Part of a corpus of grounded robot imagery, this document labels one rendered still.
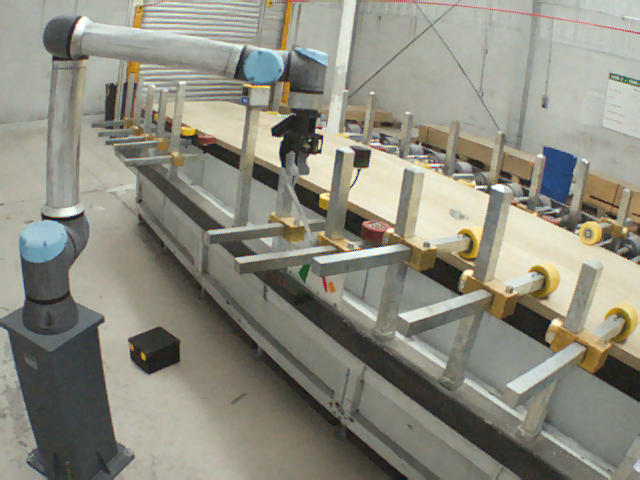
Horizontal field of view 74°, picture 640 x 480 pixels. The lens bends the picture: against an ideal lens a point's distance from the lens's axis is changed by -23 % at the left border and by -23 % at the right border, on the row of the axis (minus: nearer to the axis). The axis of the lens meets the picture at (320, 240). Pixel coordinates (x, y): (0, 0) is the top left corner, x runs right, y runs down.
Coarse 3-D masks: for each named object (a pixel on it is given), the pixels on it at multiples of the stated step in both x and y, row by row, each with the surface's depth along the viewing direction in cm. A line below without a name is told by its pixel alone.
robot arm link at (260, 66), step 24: (48, 24) 106; (72, 24) 103; (96, 24) 107; (48, 48) 107; (72, 48) 105; (96, 48) 107; (120, 48) 108; (144, 48) 109; (168, 48) 110; (192, 48) 111; (216, 48) 112; (240, 48) 113; (264, 48) 113; (216, 72) 115; (240, 72) 115; (264, 72) 114
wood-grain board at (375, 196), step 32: (224, 128) 269; (256, 160) 213; (320, 160) 219; (384, 160) 237; (320, 192) 180; (352, 192) 178; (384, 192) 184; (448, 192) 199; (480, 192) 209; (416, 224) 155; (448, 224) 160; (480, 224) 165; (512, 224) 172; (544, 224) 179; (448, 256) 137; (512, 256) 141; (544, 256) 145; (576, 256) 149; (608, 256) 154; (608, 288) 126; (608, 352) 97
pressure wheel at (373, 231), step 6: (366, 222) 149; (372, 222) 150; (378, 222) 150; (366, 228) 145; (372, 228) 145; (378, 228) 145; (384, 228) 146; (366, 234) 146; (372, 234) 145; (378, 234) 144; (372, 240) 145; (378, 240) 145
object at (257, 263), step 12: (288, 252) 134; (300, 252) 135; (312, 252) 136; (324, 252) 138; (336, 252) 140; (240, 264) 125; (252, 264) 127; (264, 264) 129; (276, 264) 131; (288, 264) 133; (300, 264) 135
